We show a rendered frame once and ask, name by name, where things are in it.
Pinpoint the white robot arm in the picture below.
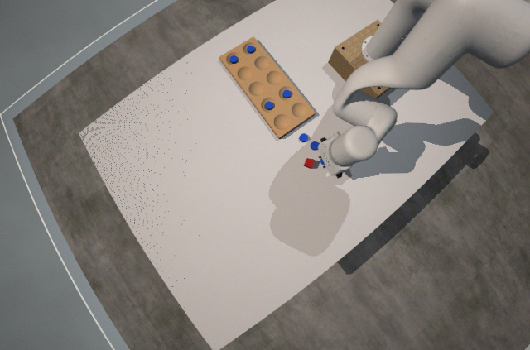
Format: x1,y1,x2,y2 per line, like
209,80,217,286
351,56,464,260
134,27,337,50
329,0,530,166

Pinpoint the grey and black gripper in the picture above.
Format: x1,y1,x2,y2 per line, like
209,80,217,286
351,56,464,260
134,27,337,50
318,137,352,179

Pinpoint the red cube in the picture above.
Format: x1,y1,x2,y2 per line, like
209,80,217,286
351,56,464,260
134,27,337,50
304,158,315,169

